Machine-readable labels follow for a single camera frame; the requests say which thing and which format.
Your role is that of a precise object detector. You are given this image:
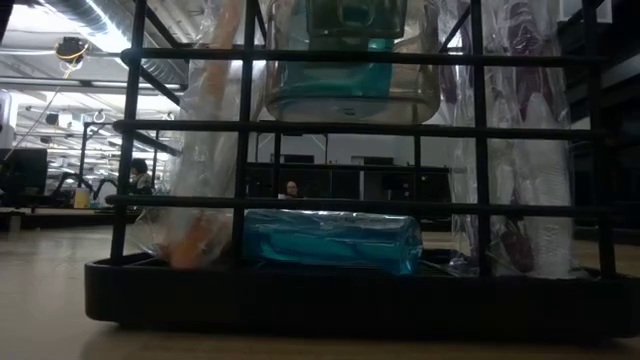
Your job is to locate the teal mouthwash bottle white cap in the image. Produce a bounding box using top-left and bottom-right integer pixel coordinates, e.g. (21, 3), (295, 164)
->
(277, 0), (409, 109)
(242, 208), (425, 277)

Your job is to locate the person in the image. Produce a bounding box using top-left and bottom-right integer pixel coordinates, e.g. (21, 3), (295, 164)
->
(282, 179), (304, 200)
(127, 157), (154, 196)

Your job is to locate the black computer monitor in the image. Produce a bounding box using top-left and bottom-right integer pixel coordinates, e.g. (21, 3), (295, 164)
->
(0, 147), (49, 194)

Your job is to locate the neighbouring station black frame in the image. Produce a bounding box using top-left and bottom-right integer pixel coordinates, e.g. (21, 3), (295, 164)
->
(78, 121), (121, 189)

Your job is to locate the clear plastic cup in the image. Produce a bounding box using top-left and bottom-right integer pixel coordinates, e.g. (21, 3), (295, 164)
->
(264, 0), (442, 125)

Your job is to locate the black wire caddy with tray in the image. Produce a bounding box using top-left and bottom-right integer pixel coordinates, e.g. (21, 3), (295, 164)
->
(83, 0), (640, 341)

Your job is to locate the black storage cabinet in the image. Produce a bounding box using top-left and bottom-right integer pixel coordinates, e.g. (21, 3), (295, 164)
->
(244, 153), (454, 202)

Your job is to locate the black yellow ceiling cable reel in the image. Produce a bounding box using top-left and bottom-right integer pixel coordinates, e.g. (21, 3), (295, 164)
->
(53, 35), (91, 65)

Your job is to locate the wide silver ventilation duct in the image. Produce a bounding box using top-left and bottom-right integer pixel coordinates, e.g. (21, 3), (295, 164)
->
(39, 0), (191, 86)

